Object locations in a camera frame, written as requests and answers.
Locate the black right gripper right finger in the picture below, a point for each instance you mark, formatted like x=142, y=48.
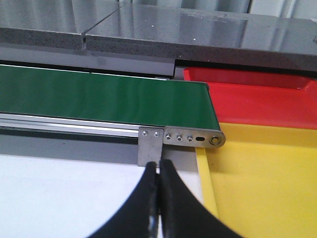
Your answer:
x=182, y=214

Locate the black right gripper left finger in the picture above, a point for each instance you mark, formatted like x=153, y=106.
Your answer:
x=138, y=217

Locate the right metal conveyor leg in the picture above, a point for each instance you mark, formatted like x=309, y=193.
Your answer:
x=149, y=151

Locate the yellow plastic tray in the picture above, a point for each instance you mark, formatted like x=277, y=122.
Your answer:
x=262, y=182

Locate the green conveyor belt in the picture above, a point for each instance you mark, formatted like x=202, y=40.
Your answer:
x=102, y=97

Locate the red plastic tray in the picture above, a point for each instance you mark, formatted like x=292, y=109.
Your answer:
x=259, y=98

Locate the grey stone slab left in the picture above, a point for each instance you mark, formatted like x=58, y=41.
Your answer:
x=59, y=24

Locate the aluminium conveyor frame rail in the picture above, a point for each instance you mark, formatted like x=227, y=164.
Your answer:
x=173, y=135

